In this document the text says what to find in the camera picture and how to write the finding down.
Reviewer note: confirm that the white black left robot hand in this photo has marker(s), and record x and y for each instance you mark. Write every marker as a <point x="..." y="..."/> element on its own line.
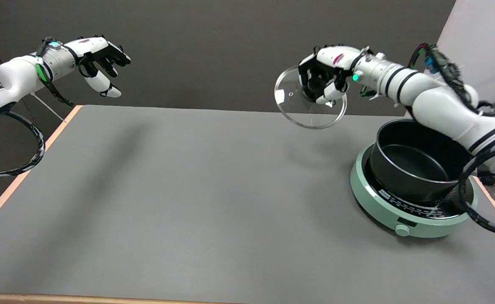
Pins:
<point x="91" y="45"/>

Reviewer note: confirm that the green induction cooker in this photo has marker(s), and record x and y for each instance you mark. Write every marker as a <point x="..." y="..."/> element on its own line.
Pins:
<point x="376" y="206"/>

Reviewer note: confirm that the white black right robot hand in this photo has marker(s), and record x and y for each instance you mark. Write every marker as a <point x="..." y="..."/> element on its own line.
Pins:
<point x="336" y="54"/>

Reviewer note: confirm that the glass pot lid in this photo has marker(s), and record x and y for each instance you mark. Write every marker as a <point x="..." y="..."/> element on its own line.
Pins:
<point x="289" y="105"/>

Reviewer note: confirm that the black office chair base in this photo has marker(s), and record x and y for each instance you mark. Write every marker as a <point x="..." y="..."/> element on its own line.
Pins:
<point x="487" y="179"/>

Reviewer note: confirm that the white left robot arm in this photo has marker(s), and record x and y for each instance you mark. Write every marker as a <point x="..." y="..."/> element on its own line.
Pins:
<point x="17" y="76"/>

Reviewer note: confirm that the black cooking pot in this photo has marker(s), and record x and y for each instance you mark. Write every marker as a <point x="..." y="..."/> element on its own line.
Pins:
<point x="399" y="177"/>

